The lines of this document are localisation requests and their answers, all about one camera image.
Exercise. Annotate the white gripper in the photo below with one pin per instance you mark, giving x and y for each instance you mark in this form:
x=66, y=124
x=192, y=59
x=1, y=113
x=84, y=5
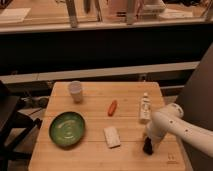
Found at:
x=148, y=143

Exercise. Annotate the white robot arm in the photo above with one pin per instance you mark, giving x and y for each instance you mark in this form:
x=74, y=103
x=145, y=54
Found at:
x=168, y=119

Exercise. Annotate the green ceramic bowl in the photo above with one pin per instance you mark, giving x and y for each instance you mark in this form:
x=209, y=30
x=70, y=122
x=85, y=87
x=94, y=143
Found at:
x=67, y=129

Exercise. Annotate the white squeeze tube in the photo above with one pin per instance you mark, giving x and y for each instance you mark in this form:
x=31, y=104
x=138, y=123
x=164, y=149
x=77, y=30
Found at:
x=145, y=108

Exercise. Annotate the grey chair right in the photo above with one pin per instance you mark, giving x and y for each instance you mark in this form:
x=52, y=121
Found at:
x=196, y=99

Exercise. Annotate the black stand left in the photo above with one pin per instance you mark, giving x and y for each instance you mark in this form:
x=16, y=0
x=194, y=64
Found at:
x=11, y=118

